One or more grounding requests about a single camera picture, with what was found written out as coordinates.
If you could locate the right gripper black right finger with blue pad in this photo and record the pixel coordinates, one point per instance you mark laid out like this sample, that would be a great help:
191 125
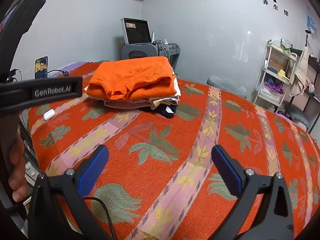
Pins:
274 218

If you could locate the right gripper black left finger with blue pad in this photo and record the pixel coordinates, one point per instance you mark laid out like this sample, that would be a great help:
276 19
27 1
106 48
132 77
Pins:
46 219

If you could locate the orange fleece sweater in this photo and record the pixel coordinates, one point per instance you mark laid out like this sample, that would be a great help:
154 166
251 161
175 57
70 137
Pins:
133 79

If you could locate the pile of light folded clothes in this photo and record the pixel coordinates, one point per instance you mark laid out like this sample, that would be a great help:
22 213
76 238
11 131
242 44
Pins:
165 106

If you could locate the person's left hand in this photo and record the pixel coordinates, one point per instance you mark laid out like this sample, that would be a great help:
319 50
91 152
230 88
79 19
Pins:
17 180

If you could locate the white earbuds case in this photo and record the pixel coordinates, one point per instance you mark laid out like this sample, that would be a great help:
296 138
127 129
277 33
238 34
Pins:
48 115

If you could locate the smartphone on stand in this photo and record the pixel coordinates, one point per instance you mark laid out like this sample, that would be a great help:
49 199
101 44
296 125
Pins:
41 68

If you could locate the red floral bed blanket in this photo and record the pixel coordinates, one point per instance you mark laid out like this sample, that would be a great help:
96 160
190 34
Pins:
160 181

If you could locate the beige hanging towel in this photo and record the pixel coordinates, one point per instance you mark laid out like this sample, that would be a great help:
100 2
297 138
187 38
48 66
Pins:
300 75

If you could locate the grey therapy machine cart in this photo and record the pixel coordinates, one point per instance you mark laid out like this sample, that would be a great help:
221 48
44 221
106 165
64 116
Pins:
158 48

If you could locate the white storage rack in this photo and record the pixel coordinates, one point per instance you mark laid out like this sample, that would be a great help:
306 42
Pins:
275 76

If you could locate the grey round cushion stool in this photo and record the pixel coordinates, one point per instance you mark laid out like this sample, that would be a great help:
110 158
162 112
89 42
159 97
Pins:
228 85

